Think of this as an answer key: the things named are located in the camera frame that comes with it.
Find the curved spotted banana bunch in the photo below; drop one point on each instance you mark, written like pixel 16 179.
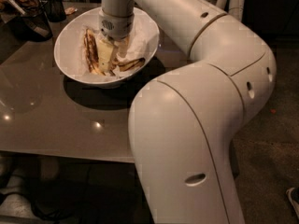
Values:
pixel 118 66

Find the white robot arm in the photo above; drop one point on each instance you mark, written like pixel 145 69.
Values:
pixel 181 123

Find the white paper napkin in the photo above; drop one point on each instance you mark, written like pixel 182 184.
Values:
pixel 138 48

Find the black mesh basket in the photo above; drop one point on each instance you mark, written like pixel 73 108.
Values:
pixel 32 26

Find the black mesh pen cup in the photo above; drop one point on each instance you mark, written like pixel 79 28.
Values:
pixel 54 10

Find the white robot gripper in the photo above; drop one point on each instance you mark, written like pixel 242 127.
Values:
pixel 118 26

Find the small snack on table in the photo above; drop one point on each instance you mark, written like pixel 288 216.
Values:
pixel 70 10

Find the white tilted bowl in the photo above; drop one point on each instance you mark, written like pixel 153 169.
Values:
pixel 67 50

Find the spotted banana on left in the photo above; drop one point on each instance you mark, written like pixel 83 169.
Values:
pixel 91 53

